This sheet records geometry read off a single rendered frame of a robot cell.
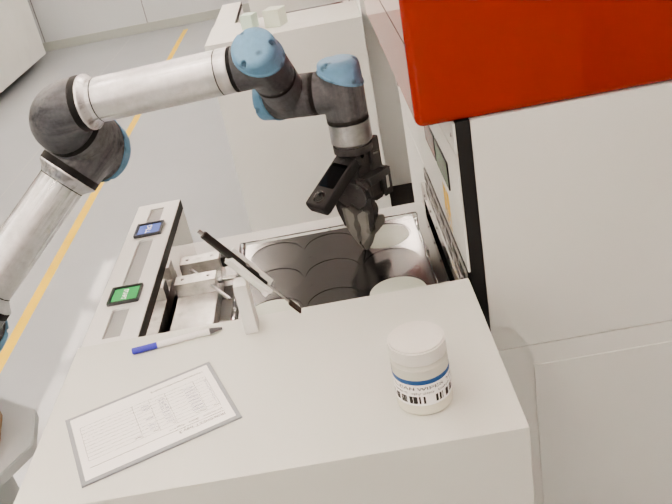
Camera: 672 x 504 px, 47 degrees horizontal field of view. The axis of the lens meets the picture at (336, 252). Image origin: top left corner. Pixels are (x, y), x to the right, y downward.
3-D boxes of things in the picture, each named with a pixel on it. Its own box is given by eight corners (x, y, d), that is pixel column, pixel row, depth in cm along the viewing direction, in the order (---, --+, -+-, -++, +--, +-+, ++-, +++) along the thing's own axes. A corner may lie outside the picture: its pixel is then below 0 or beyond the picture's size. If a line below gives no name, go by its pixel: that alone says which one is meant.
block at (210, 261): (223, 262, 159) (219, 249, 158) (221, 270, 156) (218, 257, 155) (184, 269, 159) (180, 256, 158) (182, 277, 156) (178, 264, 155)
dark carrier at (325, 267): (412, 218, 158) (412, 215, 158) (442, 307, 128) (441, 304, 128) (247, 248, 160) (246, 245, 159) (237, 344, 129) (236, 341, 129)
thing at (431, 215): (433, 220, 166) (428, 180, 161) (477, 337, 127) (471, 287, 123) (425, 222, 166) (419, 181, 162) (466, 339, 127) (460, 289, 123)
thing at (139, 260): (196, 253, 179) (180, 198, 172) (161, 408, 130) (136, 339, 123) (156, 260, 179) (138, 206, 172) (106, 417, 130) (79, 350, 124)
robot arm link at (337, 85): (315, 55, 137) (363, 49, 135) (327, 114, 142) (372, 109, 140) (306, 68, 130) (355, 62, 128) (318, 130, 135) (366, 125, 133)
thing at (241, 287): (282, 316, 121) (264, 241, 115) (282, 329, 117) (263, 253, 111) (244, 322, 121) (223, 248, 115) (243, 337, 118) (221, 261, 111)
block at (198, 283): (219, 281, 152) (216, 268, 151) (218, 290, 149) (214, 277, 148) (179, 289, 152) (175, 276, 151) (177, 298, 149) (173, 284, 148)
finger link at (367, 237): (393, 240, 150) (386, 197, 145) (375, 255, 146) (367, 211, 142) (380, 238, 152) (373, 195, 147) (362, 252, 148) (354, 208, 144)
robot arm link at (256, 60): (-1, 73, 132) (272, 7, 121) (38, 101, 142) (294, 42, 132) (-3, 135, 128) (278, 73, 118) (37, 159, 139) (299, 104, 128)
